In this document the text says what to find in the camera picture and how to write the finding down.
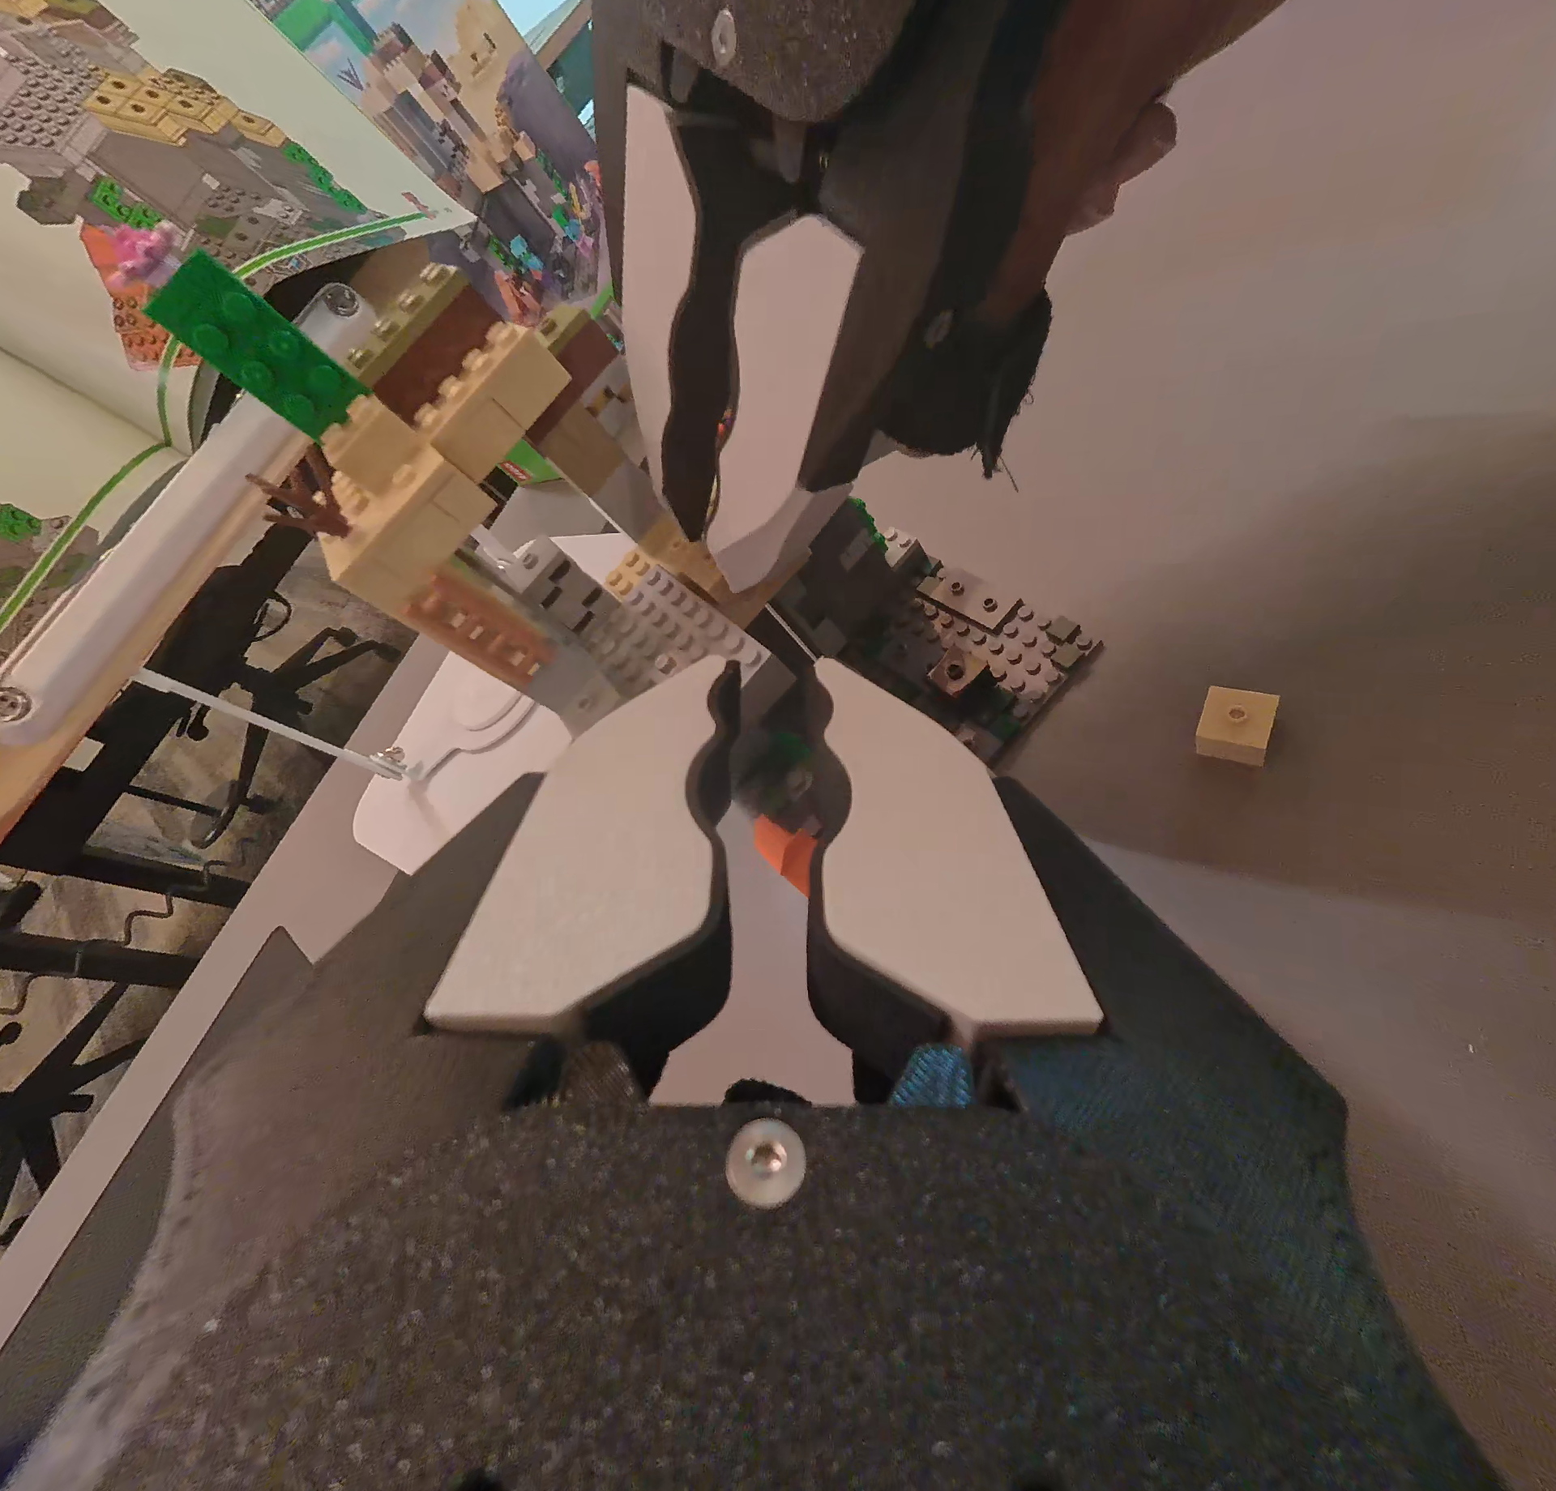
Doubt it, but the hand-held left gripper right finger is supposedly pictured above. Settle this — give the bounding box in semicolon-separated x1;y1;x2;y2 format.
806;657;1108;1048

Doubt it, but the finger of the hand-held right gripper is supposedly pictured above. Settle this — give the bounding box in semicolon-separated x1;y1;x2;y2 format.
620;84;744;544
709;212;874;596

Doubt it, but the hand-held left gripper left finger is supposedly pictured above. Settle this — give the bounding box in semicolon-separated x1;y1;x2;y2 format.
421;657;735;1045

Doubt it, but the toy brick building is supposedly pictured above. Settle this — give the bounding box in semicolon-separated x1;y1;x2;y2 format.
146;249;1108;902

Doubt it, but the grey desk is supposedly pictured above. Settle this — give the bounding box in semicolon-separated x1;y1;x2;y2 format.
0;0;1556;1491

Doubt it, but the person's right hand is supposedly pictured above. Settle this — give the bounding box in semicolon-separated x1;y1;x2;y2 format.
970;0;1325;300

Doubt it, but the green toy set box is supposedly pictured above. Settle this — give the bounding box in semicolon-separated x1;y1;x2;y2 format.
207;0;626;496

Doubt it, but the tan toy brick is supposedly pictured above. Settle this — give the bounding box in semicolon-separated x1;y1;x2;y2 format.
1194;685;1280;768

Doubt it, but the black office chair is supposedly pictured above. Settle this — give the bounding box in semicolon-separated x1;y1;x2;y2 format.
0;506;410;1225

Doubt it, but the white book stand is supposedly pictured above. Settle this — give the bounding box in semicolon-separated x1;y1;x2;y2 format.
0;281;730;875

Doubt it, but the open instruction booklet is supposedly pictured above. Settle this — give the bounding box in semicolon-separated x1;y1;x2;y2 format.
0;0;482;667

